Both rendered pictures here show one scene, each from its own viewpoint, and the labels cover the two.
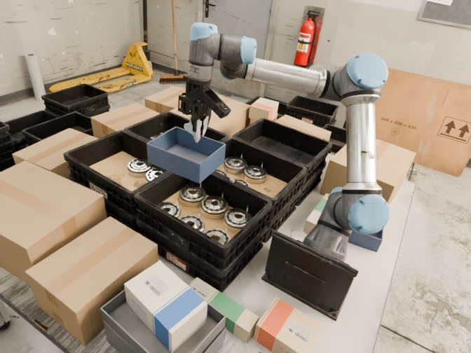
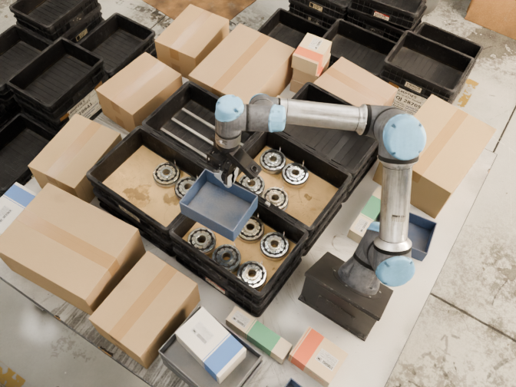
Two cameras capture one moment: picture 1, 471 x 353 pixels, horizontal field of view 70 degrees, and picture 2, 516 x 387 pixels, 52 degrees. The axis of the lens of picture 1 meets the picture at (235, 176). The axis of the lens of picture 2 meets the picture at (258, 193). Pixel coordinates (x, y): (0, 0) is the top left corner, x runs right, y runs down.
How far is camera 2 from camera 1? 0.89 m
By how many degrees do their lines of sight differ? 24
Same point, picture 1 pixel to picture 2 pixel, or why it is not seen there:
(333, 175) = not seen: hidden behind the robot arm
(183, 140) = (213, 180)
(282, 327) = (312, 355)
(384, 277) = (422, 292)
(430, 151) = not seen: outside the picture
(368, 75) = (403, 147)
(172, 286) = (216, 334)
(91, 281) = (146, 326)
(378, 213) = (402, 272)
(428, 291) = (504, 256)
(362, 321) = (389, 341)
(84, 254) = (133, 298)
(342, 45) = not seen: outside the picture
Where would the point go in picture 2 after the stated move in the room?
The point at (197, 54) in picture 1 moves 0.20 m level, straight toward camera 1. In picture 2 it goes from (223, 131) to (226, 193)
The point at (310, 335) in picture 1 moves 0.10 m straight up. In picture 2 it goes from (335, 362) to (341, 355)
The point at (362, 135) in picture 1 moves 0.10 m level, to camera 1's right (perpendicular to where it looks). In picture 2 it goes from (395, 200) to (428, 203)
